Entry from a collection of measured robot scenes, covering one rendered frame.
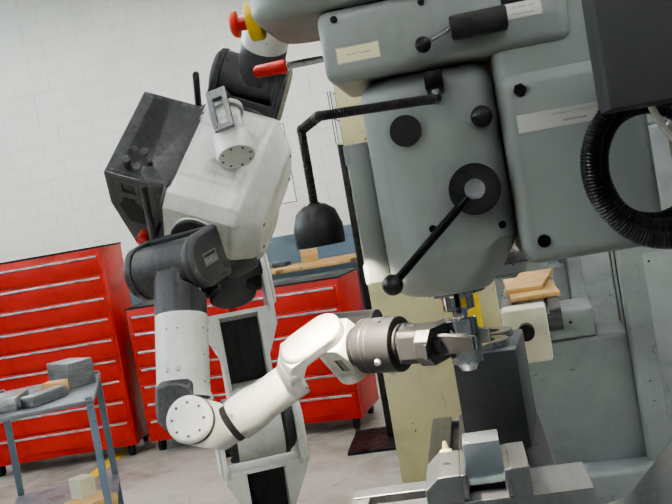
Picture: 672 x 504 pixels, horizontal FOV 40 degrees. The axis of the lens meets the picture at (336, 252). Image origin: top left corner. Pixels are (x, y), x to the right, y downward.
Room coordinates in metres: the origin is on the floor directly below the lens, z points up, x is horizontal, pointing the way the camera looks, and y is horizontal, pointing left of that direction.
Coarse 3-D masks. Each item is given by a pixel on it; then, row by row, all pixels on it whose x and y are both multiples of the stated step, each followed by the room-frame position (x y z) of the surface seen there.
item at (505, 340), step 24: (504, 336) 1.79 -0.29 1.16; (504, 360) 1.72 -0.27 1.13; (480, 384) 1.73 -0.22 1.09; (504, 384) 1.72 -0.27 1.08; (528, 384) 1.85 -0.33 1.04; (480, 408) 1.73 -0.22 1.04; (504, 408) 1.72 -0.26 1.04; (528, 408) 1.77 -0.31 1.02; (504, 432) 1.72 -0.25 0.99; (528, 432) 1.71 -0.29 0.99
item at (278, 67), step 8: (320, 56) 1.51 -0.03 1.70; (264, 64) 1.52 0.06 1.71; (272, 64) 1.51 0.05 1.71; (280, 64) 1.51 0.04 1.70; (288, 64) 1.52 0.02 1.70; (296, 64) 1.51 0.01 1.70; (304, 64) 1.51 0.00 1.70; (312, 64) 1.52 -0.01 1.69; (256, 72) 1.52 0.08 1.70; (264, 72) 1.52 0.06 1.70; (272, 72) 1.52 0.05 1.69; (280, 72) 1.52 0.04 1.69
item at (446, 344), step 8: (440, 336) 1.38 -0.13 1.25; (448, 336) 1.37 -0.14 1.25; (456, 336) 1.36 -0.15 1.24; (464, 336) 1.36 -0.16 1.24; (472, 336) 1.35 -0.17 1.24; (440, 344) 1.37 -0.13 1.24; (448, 344) 1.37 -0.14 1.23; (456, 344) 1.36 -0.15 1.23; (464, 344) 1.36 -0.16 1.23; (472, 344) 1.35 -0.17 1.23; (440, 352) 1.38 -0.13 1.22; (448, 352) 1.37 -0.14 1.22; (456, 352) 1.37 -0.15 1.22
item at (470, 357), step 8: (448, 328) 1.38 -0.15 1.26; (456, 328) 1.37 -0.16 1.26; (464, 328) 1.37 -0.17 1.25; (472, 328) 1.37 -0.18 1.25; (480, 344) 1.38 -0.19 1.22; (464, 352) 1.37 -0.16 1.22; (472, 352) 1.37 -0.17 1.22; (480, 352) 1.38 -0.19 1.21; (456, 360) 1.38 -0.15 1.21; (464, 360) 1.37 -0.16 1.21; (472, 360) 1.37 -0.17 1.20; (480, 360) 1.38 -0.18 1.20
